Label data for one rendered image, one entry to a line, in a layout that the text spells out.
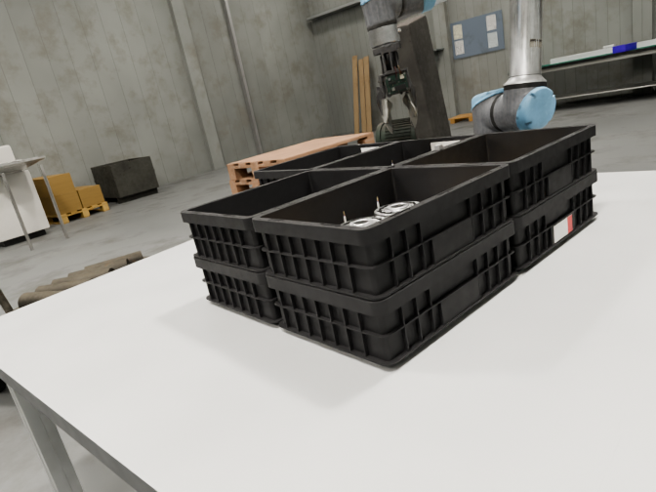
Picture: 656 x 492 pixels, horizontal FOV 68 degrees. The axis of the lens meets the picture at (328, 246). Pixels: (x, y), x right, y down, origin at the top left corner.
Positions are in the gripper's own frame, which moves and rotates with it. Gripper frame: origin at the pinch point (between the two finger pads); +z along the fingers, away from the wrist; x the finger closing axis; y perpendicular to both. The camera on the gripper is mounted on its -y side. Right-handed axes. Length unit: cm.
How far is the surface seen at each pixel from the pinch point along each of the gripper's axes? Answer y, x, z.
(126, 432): 74, -55, 27
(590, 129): 16.1, 39.9, 10.0
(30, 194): -529, -486, 5
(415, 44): -414, 64, -44
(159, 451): 79, -47, 28
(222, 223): 41, -42, 6
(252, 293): 42, -40, 22
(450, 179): 32.7, 4.7, 10.1
